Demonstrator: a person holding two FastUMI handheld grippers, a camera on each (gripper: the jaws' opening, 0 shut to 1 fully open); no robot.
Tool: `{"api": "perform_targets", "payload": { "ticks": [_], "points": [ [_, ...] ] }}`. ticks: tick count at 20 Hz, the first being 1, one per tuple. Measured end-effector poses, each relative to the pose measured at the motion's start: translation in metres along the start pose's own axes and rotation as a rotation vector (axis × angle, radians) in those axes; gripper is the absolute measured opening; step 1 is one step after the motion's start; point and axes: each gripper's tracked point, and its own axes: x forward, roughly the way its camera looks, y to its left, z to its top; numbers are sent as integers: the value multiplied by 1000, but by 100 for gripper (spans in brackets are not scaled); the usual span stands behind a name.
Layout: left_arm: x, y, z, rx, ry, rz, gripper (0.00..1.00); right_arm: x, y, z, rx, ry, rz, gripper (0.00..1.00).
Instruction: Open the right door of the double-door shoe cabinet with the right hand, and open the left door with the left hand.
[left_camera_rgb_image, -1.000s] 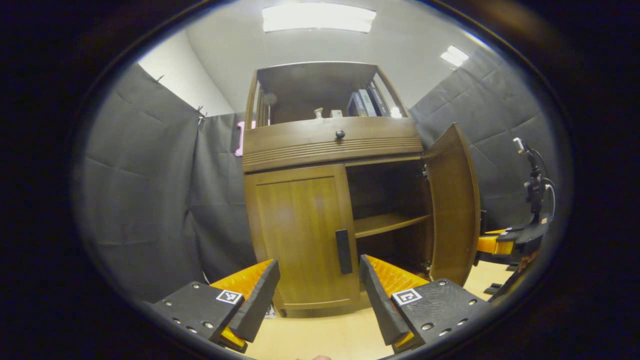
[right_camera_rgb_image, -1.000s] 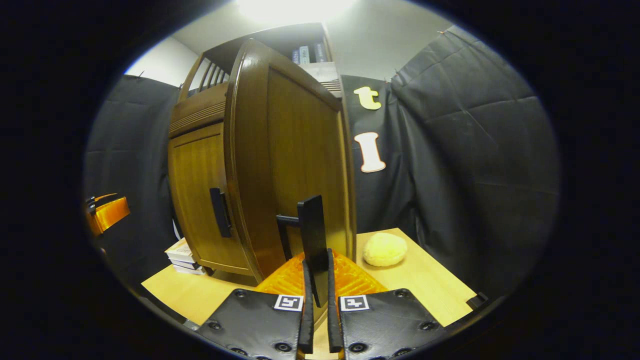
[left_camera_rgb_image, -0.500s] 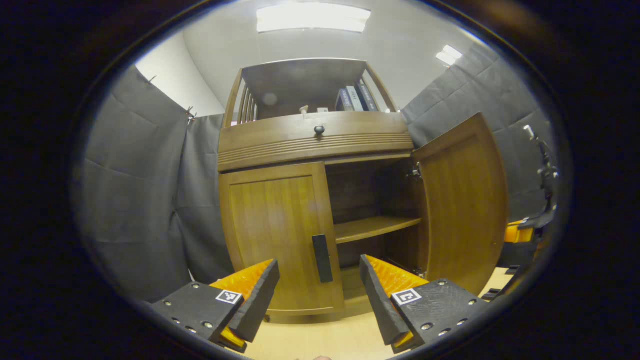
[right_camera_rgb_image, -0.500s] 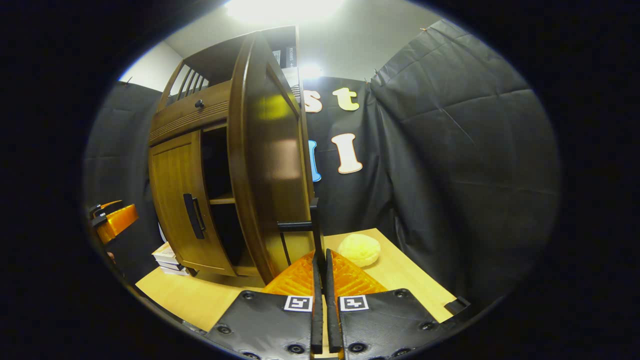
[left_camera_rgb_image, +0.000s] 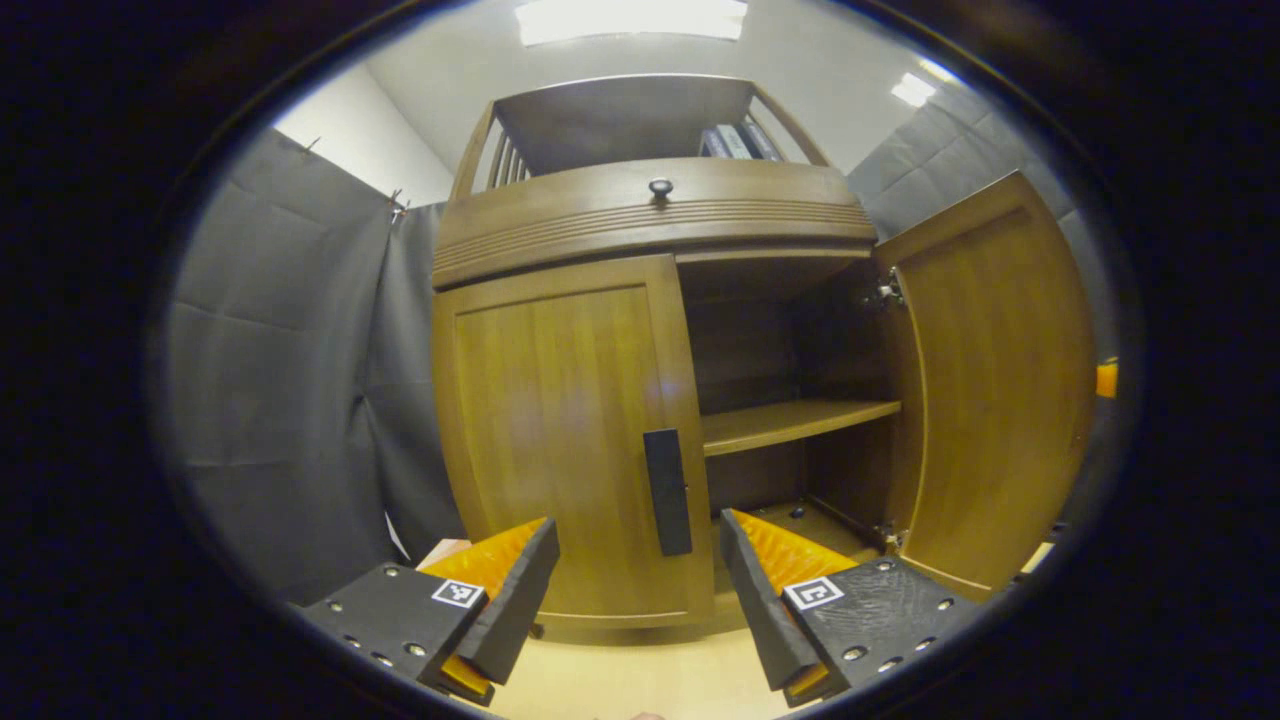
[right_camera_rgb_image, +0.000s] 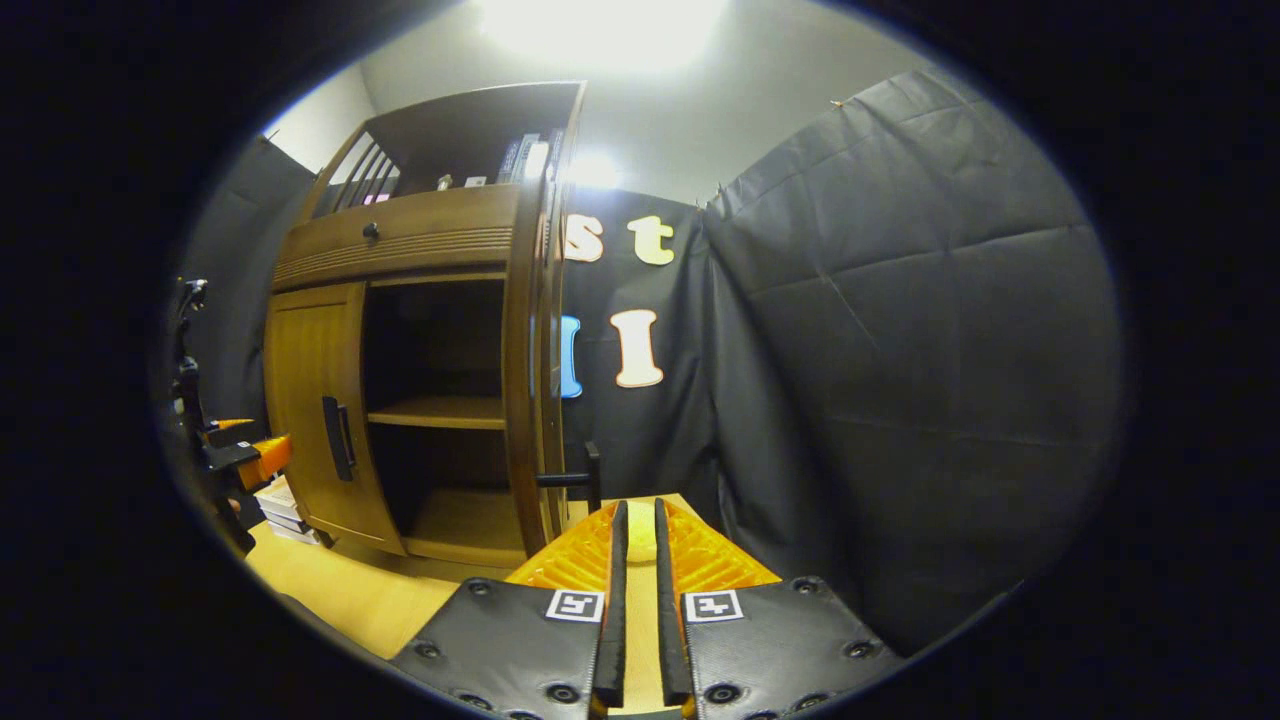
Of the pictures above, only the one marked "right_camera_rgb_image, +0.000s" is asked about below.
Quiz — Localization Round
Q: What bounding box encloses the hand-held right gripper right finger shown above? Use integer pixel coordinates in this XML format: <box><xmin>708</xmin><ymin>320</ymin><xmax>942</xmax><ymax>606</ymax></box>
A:
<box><xmin>655</xmin><ymin>498</ymin><xmax>906</xmax><ymax>720</ymax></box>

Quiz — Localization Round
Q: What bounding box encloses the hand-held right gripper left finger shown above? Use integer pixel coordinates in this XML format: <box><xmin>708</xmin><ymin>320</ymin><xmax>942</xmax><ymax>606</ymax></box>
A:
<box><xmin>390</xmin><ymin>500</ymin><xmax>629</xmax><ymax>720</ymax></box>

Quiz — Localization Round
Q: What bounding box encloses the wooden shoe cabinet door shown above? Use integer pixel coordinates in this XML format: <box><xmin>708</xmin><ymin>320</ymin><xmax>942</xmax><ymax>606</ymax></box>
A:
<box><xmin>500</xmin><ymin>262</ymin><xmax>603</xmax><ymax>561</ymax></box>
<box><xmin>263</xmin><ymin>282</ymin><xmax>406</xmax><ymax>556</ymax></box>

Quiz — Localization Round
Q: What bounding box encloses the wooden double-door shoe cabinet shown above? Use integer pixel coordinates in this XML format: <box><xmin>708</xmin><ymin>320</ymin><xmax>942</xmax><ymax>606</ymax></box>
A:
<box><xmin>262</xmin><ymin>80</ymin><xmax>603</xmax><ymax>581</ymax></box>

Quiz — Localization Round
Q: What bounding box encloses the stack of flat books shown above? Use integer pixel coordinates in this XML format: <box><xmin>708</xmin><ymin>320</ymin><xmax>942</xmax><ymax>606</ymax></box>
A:
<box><xmin>255</xmin><ymin>478</ymin><xmax>323</xmax><ymax>546</ymax></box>

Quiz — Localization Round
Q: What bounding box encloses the wooden inner shelf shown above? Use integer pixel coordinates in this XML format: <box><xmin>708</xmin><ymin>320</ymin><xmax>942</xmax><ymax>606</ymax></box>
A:
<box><xmin>367</xmin><ymin>395</ymin><xmax>506</xmax><ymax>431</ymax></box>

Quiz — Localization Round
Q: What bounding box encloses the wooden drawer with black knob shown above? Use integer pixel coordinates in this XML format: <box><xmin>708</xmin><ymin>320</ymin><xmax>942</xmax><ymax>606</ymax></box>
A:
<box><xmin>272</xmin><ymin>185</ymin><xmax>526</xmax><ymax>293</ymax></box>

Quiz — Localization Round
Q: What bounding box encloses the black backdrop cloth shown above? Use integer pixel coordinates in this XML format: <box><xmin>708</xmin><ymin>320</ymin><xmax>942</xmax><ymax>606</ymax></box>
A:
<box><xmin>185</xmin><ymin>70</ymin><xmax>1126</xmax><ymax>656</ymax></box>

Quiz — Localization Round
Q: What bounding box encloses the large ceiling light panel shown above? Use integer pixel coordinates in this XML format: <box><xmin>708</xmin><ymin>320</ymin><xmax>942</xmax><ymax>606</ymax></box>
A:
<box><xmin>475</xmin><ymin>0</ymin><xmax>731</xmax><ymax>71</ymax></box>

